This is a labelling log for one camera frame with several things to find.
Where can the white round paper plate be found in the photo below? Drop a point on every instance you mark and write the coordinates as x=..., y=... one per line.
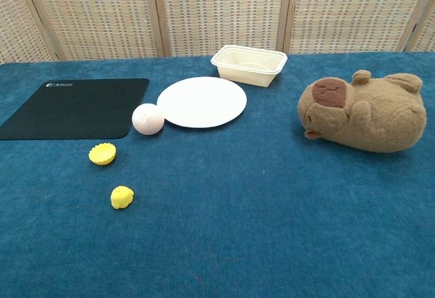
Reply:
x=202, y=102

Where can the yellow scalloped round cup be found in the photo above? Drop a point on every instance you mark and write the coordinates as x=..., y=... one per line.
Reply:
x=102, y=154

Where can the blue table cloth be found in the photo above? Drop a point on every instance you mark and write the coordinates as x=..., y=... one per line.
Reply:
x=238, y=209

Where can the brown capybara plush toy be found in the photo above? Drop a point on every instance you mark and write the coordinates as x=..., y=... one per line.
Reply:
x=370, y=117

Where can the woven wooden folding screen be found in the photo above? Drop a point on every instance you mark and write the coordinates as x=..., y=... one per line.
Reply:
x=217, y=12

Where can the small yellow toy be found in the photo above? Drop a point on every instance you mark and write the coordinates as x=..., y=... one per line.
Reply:
x=121, y=197

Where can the cream rectangular plastic container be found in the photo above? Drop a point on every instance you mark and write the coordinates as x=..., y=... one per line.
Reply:
x=249, y=67

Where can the black mouse pad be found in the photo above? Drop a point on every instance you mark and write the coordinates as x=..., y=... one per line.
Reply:
x=73, y=109

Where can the pale pink textured ball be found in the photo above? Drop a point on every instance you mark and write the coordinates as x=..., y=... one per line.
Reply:
x=147, y=119

